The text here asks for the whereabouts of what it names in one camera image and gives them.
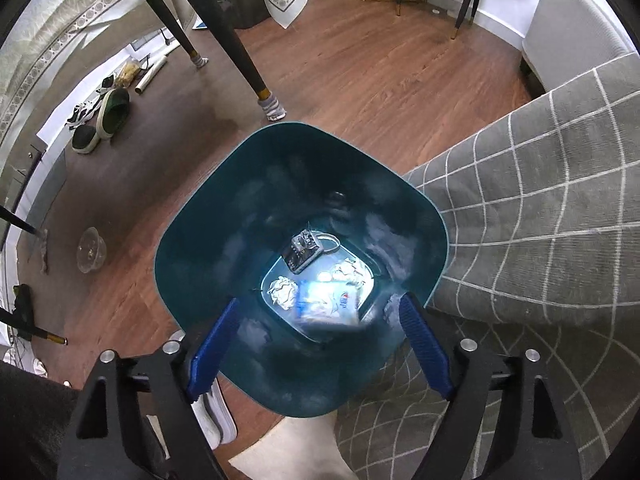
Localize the black face mask packet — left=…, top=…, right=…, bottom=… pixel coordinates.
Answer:
left=282, top=230, right=323, bottom=274

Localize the white paper ball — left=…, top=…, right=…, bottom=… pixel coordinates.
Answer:
left=268, top=276, right=298, bottom=311

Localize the dark teal trash bin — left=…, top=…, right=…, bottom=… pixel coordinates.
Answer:
left=154, top=122, right=449, bottom=417

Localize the white slipper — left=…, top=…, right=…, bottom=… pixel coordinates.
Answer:
left=167, top=328, right=239, bottom=453

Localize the grey checked tablecloth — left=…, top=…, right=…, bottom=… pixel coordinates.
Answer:
left=332, top=52, right=640, bottom=480

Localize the grey armchair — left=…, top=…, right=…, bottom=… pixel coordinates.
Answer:
left=520, top=0, right=637, bottom=99

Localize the beige patterned tablecloth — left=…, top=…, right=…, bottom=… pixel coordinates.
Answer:
left=0, top=0, right=312, bottom=151

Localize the black table leg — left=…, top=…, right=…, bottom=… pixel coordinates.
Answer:
left=146, top=0, right=208, bottom=70
left=186, top=0, right=286, bottom=122

